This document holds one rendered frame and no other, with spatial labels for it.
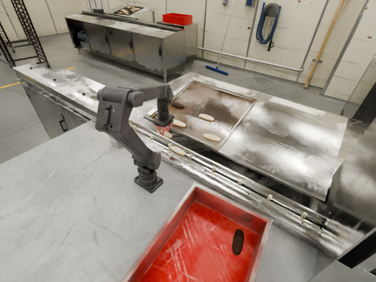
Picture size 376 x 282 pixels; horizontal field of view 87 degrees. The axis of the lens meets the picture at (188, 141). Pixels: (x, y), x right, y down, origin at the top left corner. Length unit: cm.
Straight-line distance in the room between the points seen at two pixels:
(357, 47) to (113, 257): 399
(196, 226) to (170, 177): 28
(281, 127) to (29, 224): 126
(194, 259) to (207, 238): 9
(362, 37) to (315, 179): 322
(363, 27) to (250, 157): 328
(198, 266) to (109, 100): 61
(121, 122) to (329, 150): 100
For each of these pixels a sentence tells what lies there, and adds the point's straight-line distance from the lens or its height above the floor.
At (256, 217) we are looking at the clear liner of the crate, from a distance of 81.
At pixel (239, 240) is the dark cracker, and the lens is 85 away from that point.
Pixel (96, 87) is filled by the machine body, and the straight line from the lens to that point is 199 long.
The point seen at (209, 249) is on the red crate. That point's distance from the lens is 82.
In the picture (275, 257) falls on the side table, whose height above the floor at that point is 82.
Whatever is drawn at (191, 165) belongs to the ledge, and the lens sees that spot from 99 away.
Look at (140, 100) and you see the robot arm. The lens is 61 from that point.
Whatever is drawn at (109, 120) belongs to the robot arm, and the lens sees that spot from 59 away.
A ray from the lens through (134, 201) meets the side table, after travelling 94.
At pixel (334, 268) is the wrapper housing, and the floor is 97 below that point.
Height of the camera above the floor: 158
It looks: 39 degrees down
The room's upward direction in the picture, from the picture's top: 2 degrees clockwise
